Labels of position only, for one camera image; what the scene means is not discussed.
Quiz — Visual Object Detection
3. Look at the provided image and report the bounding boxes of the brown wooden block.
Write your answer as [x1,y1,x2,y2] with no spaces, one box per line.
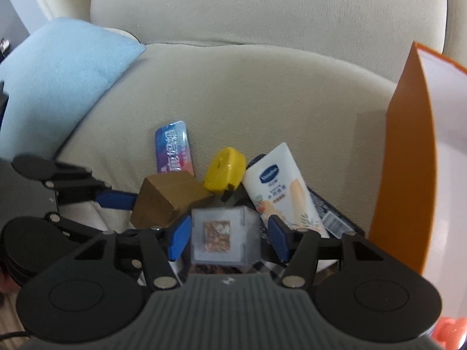
[130,171,216,229]

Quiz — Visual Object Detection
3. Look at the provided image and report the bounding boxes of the pink plastic object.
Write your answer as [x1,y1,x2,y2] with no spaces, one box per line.
[431,316,467,350]

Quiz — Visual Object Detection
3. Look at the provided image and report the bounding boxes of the yellow tape measure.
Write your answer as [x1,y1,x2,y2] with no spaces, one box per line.
[203,147,247,202]

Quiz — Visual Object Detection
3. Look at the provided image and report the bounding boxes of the white lotion tube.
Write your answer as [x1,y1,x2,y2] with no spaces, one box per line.
[243,142,331,238]

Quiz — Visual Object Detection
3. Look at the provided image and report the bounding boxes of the blue mint tin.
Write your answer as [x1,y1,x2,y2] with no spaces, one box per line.
[155,120,196,177]

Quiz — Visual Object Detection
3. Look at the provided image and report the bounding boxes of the beige sofa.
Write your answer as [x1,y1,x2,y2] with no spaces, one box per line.
[0,0,467,288]

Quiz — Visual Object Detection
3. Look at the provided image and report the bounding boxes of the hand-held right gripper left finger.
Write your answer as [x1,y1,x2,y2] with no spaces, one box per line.
[75,214,194,289]

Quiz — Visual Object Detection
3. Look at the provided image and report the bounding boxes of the light blue pillow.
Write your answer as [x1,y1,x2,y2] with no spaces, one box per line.
[0,17,147,162]

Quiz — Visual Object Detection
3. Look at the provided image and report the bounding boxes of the black box with barcode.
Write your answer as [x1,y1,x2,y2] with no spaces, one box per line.
[306,186,366,240]

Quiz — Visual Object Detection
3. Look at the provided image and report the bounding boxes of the black white checkered packet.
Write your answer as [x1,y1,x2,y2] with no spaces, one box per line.
[252,260,290,282]

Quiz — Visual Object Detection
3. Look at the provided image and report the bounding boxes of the white cushion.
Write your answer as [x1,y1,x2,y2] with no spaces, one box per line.
[104,27,141,44]

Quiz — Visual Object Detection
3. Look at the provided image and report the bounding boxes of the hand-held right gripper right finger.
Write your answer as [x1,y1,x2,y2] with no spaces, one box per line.
[268,215,384,288]

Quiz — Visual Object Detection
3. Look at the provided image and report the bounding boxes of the clear plastic cube box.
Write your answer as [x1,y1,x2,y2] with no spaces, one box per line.
[190,206,262,267]

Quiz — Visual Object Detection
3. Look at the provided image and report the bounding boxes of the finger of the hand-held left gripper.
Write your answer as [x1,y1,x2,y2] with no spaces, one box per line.
[44,211,163,243]
[44,160,138,211]

